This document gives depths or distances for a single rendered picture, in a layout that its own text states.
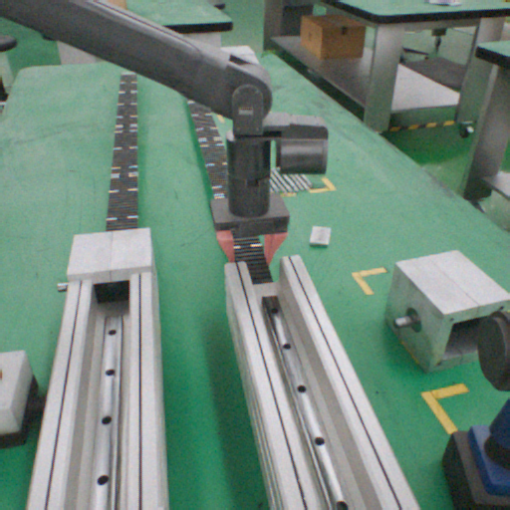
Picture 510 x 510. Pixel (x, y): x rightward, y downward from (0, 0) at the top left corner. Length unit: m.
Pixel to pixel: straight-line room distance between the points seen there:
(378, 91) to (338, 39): 1.36
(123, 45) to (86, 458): 0.42
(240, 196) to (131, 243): 0.16
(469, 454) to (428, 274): 0.21
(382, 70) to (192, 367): 2.68
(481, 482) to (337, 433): 0.13
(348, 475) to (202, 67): 0.44
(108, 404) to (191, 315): 0.21
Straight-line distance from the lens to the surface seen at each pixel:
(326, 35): 4.40
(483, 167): 2.51
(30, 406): 0.60
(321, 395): 0.53
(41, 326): 0.72
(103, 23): 0.60
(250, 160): 0.61
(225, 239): 0.66
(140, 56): 0.60
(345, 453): 0.49
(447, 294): 0.60
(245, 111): 0.58
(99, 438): 0.50
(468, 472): 0.51
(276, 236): 0.67
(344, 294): 0.72
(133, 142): 1.14
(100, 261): 0.64
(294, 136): 0.62
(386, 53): 3.12
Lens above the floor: 1.23
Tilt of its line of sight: 35 degrees down
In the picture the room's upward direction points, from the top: straight up
